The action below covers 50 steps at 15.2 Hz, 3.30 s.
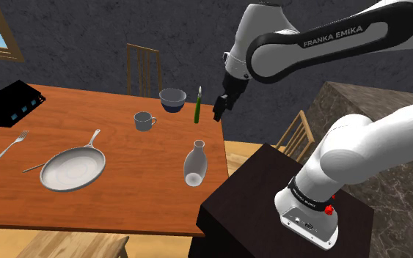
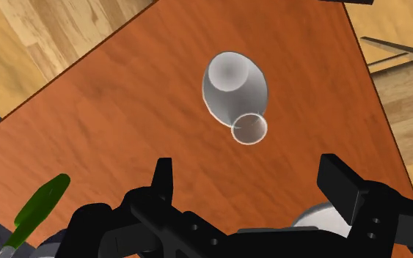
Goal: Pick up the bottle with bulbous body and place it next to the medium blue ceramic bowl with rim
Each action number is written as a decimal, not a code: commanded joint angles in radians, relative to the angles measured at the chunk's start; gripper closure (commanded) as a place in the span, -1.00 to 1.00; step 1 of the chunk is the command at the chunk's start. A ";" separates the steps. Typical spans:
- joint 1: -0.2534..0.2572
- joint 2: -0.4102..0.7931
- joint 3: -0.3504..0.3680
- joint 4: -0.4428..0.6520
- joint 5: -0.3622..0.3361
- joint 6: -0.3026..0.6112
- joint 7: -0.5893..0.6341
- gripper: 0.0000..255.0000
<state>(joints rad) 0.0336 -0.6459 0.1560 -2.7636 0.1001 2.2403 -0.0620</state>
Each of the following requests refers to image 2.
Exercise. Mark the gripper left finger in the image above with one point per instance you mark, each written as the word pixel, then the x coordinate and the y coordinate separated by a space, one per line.
pixel 149 218

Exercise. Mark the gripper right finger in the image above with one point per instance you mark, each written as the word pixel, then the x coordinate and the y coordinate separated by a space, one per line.
pixel 377 211

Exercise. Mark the white round object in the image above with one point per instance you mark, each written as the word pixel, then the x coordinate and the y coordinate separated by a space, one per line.
pixel 322 219

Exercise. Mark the reddish brown wooden table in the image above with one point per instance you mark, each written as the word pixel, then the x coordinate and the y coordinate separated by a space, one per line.
pixel 127 118

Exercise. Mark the grey round object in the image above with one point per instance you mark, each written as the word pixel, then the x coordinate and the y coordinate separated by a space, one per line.
pixel 47 244

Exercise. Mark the green pen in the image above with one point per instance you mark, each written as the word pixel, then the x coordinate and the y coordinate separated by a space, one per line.
pixel 38 211

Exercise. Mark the white grey vase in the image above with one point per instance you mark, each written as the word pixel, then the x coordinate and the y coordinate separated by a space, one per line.
pixel 238 96

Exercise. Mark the light wooden furniture frame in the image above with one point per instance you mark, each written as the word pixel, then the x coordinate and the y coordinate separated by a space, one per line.
pixel 395 48

